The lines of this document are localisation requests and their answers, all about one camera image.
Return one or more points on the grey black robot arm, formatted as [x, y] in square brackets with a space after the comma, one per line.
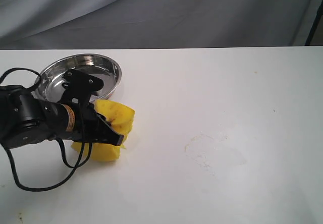
[26, 120]

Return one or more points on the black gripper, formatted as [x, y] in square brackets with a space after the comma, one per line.
[74, 122]

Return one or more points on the round stainless steel dish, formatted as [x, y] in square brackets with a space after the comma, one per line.
[89, 67]

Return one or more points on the grey backdrop cloth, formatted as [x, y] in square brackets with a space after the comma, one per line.
[139, 24]

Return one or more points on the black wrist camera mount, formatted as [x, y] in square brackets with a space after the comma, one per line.
[81, 86]

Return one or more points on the yellow sponge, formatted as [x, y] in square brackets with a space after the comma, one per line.
[121, 118]

